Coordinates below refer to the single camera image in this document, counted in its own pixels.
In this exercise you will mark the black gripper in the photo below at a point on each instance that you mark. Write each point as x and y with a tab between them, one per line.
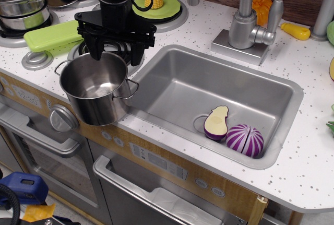
115	22

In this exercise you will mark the steel pot with handles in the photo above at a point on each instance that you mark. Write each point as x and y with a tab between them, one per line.
99	91

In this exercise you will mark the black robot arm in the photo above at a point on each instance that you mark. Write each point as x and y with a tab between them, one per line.
116	21

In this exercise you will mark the grey toy sink basin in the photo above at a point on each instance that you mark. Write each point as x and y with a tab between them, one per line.
179	87

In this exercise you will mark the black coil burner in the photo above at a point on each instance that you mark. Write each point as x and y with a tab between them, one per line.
121	49

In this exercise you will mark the green plastic cutting board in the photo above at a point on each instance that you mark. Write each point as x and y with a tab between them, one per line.
53	36

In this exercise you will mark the green round plate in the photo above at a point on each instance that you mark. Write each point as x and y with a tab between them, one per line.
167	10

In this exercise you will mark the grey stove knob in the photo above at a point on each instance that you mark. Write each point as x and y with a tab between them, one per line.
37	60

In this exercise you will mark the silver oven knob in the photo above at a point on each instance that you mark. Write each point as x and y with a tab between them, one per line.
62	119

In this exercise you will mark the stacked steel pots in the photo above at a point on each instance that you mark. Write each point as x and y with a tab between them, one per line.
24	14

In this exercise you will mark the grey oven door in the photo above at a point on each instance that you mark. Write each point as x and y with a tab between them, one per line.
63	160

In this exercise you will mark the purple toy eggplant half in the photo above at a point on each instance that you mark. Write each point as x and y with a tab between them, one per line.
215	126

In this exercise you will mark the silver toy faucet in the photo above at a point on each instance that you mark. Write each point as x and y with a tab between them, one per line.
246	40

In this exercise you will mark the grey dishwasher door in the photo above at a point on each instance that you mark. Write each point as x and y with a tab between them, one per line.
136	196

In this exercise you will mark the orange toy bell pepper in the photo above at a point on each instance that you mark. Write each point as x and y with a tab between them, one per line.
262	8

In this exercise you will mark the purple striped toy onion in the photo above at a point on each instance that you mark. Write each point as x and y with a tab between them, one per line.
245	139

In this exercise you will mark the blue clamp device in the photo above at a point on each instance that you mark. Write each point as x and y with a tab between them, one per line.
29	188

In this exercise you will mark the green toy vegetable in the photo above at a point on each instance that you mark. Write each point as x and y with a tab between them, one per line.
330	32

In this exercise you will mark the yellow toy knife handle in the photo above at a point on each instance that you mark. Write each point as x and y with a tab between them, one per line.
298	32

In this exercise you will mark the grey vertical post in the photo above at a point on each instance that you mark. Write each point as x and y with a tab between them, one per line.
324	18

